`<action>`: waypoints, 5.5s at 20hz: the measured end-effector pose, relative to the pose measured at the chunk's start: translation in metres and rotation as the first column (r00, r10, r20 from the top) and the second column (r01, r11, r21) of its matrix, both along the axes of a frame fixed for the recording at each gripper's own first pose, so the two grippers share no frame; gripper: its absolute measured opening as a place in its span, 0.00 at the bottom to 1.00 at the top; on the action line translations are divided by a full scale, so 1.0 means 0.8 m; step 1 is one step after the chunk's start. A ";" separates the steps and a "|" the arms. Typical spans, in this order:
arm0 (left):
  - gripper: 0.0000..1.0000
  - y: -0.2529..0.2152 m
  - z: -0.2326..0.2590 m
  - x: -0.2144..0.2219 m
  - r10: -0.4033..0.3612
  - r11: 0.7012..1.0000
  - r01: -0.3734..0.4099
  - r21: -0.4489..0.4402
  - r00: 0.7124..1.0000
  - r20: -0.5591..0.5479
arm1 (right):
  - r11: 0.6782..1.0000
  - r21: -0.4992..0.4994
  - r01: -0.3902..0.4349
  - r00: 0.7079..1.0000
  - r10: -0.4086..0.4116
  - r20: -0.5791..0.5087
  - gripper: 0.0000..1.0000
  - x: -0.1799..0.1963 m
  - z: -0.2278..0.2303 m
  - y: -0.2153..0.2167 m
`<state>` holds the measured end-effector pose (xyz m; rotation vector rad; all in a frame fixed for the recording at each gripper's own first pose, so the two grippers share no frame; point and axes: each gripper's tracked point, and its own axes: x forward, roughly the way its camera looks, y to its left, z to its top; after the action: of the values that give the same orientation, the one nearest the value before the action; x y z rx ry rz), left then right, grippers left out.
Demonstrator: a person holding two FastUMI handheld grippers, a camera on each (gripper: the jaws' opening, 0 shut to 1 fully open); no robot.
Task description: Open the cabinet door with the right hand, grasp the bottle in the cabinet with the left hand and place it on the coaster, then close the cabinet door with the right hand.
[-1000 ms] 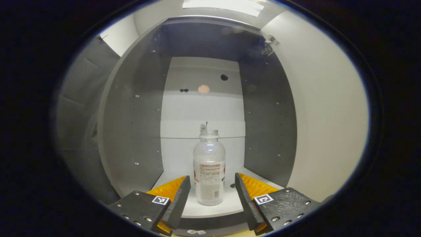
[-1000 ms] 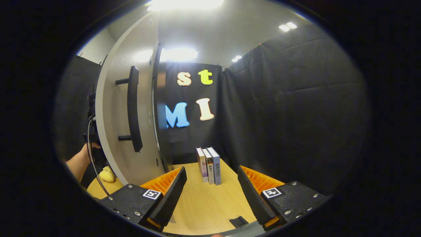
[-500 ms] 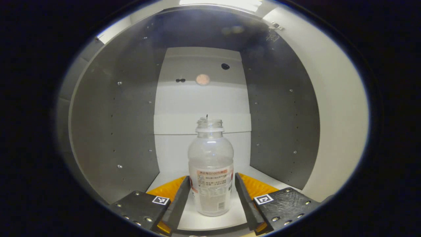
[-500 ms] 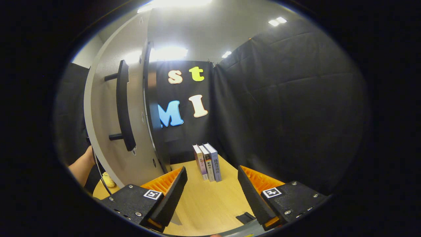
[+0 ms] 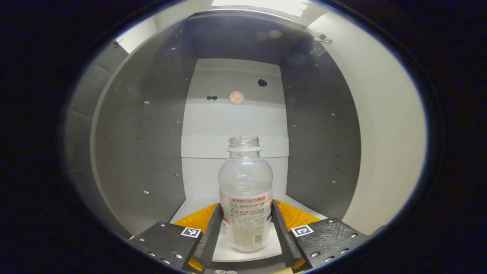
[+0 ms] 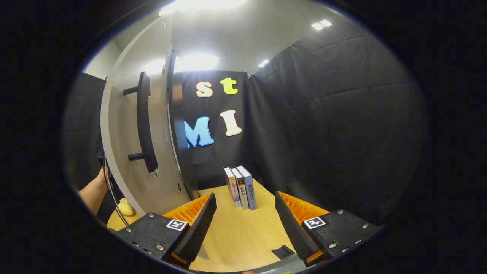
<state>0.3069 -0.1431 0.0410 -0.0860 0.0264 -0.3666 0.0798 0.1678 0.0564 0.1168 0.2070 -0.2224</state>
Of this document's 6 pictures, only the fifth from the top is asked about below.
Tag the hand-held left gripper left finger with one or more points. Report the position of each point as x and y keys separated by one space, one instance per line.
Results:
x=212 y=236

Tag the clear plastic bottle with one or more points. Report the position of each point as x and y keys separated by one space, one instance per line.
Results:
x=245 y=190

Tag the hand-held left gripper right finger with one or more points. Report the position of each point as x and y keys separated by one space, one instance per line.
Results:
x=281 y=236

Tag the white cabinet shelf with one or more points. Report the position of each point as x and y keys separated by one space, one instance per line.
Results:
x=198 y=207

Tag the black backdrop cloth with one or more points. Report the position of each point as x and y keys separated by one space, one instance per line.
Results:
x=81 y=133

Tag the dark grey cabinet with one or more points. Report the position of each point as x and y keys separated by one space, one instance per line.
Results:
x=144 y=152

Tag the large ceiling light panel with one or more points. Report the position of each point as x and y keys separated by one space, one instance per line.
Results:
x=258 y=5

